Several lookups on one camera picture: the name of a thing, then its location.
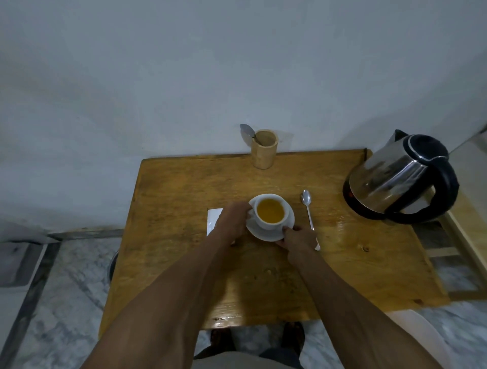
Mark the person's left hand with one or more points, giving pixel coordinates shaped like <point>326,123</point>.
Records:
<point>230,222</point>

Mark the person's right hand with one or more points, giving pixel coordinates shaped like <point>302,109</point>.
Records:
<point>300,243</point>

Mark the person's right thumb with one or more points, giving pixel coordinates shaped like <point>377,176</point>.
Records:
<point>280,243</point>

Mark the person's left thumb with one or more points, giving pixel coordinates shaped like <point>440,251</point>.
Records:
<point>248,211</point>

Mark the white saucer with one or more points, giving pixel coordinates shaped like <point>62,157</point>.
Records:
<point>266,234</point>

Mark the white tea cup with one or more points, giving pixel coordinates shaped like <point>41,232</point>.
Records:
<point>271,213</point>

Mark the person's right forearm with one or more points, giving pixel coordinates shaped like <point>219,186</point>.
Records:
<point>342,304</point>

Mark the person's left forearm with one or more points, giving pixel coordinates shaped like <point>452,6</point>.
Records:
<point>167,304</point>

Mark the white paper napkin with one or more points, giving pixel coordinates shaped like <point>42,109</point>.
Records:
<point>213,220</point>

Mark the long steel spoon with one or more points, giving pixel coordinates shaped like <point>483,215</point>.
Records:
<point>306,199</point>

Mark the bamboo holder cup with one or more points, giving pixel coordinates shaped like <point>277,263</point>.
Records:
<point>263,154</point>

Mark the short steel spoon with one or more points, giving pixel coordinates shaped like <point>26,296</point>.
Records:
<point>247,131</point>

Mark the person's right shoe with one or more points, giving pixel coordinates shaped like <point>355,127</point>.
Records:
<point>293,337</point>

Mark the person's shoe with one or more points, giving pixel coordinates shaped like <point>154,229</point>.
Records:
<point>221,339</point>
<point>293,337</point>

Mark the person's left shoe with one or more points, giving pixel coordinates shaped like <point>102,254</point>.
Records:
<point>221,339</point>

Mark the person's grey trousers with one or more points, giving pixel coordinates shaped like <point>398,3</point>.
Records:
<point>247,361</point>

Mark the dark round stool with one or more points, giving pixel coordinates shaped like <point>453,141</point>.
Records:
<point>113,266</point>

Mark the grey floor mat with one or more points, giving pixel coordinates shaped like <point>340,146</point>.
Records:
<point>19,258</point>

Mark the light wooden frame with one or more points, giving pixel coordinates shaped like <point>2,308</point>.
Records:
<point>468,228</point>

